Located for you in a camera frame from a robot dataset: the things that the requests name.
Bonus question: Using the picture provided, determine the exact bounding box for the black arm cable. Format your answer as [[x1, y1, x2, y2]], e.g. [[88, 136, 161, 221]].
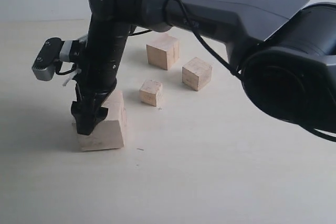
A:
[[123, 0, 336, 142]]

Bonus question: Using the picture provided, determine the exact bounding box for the third largest wooden cube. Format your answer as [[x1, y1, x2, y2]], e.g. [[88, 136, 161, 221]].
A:
[[182, 57, 213, 91]]

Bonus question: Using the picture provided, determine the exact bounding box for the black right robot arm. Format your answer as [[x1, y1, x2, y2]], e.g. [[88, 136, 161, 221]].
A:
[[71, 0, 335, 141]]

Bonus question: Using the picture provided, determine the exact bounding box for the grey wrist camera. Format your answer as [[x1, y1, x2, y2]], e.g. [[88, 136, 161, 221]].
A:
[[31, 35, 87, 81]]

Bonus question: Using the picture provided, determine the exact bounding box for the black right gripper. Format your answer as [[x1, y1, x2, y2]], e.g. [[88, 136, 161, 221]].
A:
[[70, 18, 131, 135]]

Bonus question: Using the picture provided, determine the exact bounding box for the second largest wooden cube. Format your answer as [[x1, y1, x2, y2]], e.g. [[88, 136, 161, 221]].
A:
[[146, 34, 180, 70]]

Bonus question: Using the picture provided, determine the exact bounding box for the smallest wooden cube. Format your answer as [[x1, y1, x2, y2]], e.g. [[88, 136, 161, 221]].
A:
[[139, 79, 163, 106]]

